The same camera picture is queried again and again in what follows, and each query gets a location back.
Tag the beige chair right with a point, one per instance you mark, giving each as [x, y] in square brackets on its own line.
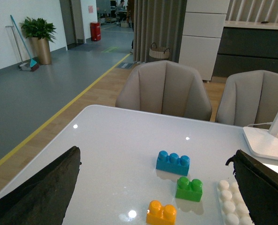
[249, 99]

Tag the beige chair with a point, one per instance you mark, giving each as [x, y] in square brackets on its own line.
[249, 99]
[166, 87]

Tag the potted green plant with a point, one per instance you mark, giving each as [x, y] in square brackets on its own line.
[41, 34]

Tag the green two-stud block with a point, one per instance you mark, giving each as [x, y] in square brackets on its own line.
[189, 190]

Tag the white studded base plate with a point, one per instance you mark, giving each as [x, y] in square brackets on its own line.
[232, 206]

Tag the woven basket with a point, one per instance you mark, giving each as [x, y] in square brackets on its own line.
[157, 53]

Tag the beige chair left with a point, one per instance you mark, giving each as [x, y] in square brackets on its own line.
[166, 87]

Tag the person in background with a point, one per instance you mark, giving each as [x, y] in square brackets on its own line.
[121, 11]

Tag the grey curtain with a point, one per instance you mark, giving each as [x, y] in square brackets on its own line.
[159, 21]

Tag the blue three-stud block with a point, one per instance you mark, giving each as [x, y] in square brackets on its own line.
[173, 163]

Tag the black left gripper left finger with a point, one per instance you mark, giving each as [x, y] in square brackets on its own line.
[44, 198]

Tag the red bin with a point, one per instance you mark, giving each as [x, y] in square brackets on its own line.
[95, 31]

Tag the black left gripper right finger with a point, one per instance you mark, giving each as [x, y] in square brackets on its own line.
[258, 185]

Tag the dark counter cabinet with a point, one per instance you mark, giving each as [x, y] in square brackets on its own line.
[246, 49]

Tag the yellow two-stud block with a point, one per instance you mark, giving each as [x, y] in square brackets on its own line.
[158, 214]

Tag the white cabinet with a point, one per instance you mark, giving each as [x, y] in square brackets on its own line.
[202, 30]

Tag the white desk lamp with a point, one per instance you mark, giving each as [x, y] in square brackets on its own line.
[261, 142]

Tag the teal broom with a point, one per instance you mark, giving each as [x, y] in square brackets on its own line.
[33, 63]

